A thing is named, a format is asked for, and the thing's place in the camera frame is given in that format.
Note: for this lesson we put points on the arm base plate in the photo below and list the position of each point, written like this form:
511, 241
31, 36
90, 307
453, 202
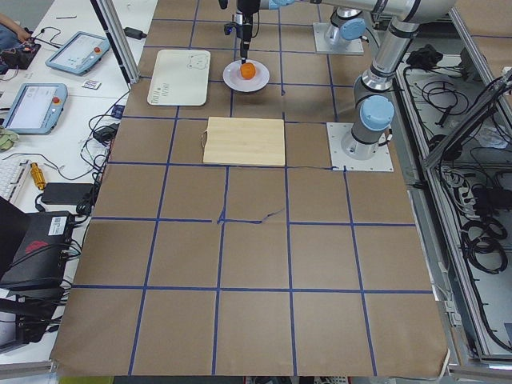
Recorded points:
328, 40
346, 153

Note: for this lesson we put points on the aluminium frame post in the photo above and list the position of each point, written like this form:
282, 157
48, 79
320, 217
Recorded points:
111, 25

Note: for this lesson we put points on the bamboo cutting board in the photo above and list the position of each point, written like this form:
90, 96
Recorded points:
245, 141

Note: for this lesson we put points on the black laptop computer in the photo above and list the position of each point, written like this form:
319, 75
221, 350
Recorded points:
33, 260

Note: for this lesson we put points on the white round plate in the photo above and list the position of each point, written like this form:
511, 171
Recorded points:
232, 76

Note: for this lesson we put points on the far teach pendant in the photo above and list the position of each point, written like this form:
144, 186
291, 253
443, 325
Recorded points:
80, 54

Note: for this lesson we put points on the gold metal cylinder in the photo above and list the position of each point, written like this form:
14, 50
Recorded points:
37, 176

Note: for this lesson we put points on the black power adapter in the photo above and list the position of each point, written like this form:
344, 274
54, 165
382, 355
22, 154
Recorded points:
137, 34

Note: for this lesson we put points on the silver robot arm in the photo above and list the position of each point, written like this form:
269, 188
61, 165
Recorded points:
349, 21
375, 111

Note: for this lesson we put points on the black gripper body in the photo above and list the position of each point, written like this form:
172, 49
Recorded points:
246, 29

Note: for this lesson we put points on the near teach pendant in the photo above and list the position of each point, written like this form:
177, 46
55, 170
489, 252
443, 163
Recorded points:
36, 108

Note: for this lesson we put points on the teach pendant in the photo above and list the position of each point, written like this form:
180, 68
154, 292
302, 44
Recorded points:
36, 108
80, 54

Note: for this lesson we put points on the cream bear-print tray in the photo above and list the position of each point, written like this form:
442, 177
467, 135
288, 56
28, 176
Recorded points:
180, 78

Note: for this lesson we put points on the orange mandarin fruit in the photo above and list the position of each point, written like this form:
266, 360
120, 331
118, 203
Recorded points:
248, 70

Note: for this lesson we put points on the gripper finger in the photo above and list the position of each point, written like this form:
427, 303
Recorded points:
244, 50

